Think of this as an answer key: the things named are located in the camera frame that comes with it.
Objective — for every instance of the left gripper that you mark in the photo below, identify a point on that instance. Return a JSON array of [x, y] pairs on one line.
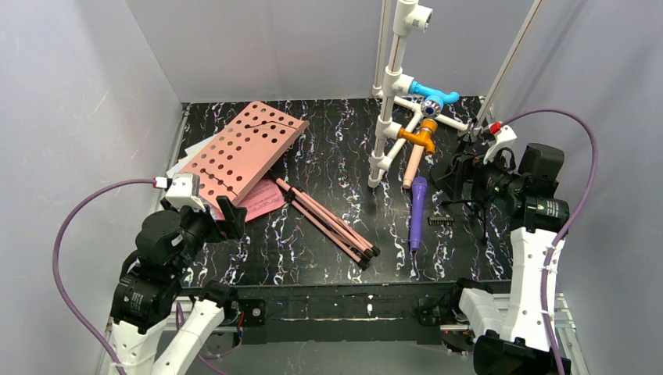
[[218, 215]]

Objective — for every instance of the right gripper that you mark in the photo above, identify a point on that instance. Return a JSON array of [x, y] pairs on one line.
[[464, 173]]

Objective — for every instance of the purple microphone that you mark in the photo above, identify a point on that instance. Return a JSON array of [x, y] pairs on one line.
[[418, 191]]

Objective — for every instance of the pink sheet music page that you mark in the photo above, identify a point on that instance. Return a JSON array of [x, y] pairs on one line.
[[265, 197]]

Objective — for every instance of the pink microphone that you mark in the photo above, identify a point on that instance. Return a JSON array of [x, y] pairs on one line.
[[412, 166]]

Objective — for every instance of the pink music stand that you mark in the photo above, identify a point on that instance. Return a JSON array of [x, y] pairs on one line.
[[244, 152]]

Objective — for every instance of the sheet music pages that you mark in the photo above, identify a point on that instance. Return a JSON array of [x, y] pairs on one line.
[[194, 149]]

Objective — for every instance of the white sheet music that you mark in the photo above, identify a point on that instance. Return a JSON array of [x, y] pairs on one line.
[[177, 167]]

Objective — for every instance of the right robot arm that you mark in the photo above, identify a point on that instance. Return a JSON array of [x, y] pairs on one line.
[[522, 340]]

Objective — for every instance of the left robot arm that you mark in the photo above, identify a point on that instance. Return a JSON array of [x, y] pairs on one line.
[[166, 246]]

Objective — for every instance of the orange faucet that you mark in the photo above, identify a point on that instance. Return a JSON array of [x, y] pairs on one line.
[[423, 137]]

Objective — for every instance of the small black comb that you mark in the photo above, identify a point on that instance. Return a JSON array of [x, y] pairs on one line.
[[440, 221]]

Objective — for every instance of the blue faucet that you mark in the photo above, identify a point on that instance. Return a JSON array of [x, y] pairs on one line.
[[434, 99]]

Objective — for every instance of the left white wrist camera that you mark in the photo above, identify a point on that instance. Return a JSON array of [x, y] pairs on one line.
[[182, 190]]

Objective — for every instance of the white pvc pipe frame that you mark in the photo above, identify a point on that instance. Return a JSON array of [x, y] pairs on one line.
[[405, 101]]

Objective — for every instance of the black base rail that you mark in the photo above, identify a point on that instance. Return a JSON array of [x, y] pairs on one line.
[[426, 313]]

